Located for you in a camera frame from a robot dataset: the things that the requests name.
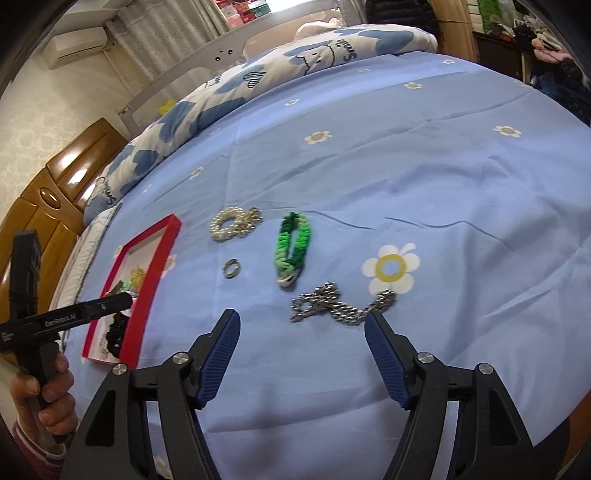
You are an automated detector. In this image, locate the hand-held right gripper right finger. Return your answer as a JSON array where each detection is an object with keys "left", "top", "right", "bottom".
[{"left": 364, "top": 311, "right": 536, "bottom": 480}]

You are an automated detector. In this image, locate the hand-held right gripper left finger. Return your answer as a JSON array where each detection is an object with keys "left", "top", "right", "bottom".
[{"left": 65, "top": 308, "right": 242, "bottom": 480}]

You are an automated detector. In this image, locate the silver chain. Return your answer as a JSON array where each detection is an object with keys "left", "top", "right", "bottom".
[{"left": 291, "top": 281, "right": 397, "bottom": 326}]

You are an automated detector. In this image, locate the black scrunchie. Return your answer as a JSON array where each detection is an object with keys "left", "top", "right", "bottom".
[{"left": 100, "top": 310, "right": 134, "bottom": 358}]

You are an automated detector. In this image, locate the red shallow box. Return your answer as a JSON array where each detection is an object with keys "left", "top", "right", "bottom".
[{"left": 82, "top": 213, "right": 182, "bottom": 367}]

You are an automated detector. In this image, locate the pearl bracelet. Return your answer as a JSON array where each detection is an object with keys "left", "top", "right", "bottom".
[{"left": 210, "top": 206, "right": 264, "bottom": 241}]

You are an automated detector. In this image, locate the green braided bracelet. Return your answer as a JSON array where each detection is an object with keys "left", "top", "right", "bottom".
[{"left": 276, "top": 212, "right": 314, "bottom": 289}]

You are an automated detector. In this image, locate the person's left forearm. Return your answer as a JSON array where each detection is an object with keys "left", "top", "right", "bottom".
[{"left": 11, "top": 413, "right": 63, "bottom": 480}]

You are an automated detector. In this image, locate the person's left hand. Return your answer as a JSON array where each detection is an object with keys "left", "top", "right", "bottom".
[{"left": 10, "top": 354, "right": 78, "bottom": 446}]

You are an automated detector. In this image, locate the white quilted mattress pad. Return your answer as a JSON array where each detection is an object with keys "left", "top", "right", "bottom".
[{"left": 60, "top": 203, "right": 123, "bottom": 342}]

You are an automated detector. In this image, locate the wooden headboard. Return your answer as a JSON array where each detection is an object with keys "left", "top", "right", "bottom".
[{"left": 0, "top": 117, "right": 134, "bottom": 324}]

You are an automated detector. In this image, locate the blue floral bed sheet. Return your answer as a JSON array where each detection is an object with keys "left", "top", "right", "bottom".
[{"left": 60, "top": 51, "right": 591, "bottom": 480}]

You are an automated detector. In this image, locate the white air conditioner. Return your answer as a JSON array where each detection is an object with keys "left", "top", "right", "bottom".
[{"left": 44, "top": 27, "right": 109, "bottom": 70}]

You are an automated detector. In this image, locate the white blue printed quilt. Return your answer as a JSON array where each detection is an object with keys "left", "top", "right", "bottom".
[{"left": 83, "top": 23, "right": 439, "bottom": 222}]

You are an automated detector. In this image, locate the dark cabinet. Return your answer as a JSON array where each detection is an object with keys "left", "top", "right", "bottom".
[{"left": 473, "top": 28, "right": 591, "bottom": 127}]

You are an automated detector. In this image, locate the grey curtain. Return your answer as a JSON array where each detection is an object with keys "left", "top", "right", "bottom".
[{"left": 105, "top": 0, "right": 232, "bottom": 88}]

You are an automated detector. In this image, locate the wooden wardrobe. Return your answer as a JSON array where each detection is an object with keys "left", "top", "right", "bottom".
[{"left": 431, "top": 0, "right": 476, "bottom": 61}]

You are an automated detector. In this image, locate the black padded jacket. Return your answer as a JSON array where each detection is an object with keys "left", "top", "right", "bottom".
[{"left": 365, "top": 0, "right": 437, "bottom": 35}]

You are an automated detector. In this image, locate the pile of clothes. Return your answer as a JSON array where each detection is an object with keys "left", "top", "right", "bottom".
[{"left": 531, "top": 32, "right": 591, "bottom": 125}]

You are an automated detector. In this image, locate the stack of red boxes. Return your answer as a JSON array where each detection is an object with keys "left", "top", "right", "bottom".
[{"left": 215, "top": 0, "right": 271, "bottom": 24}]

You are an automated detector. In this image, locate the stack of green white boxes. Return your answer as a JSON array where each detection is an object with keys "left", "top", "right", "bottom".
[{"left": 475, "top": 0, "right": 509, "bottom": 33}]

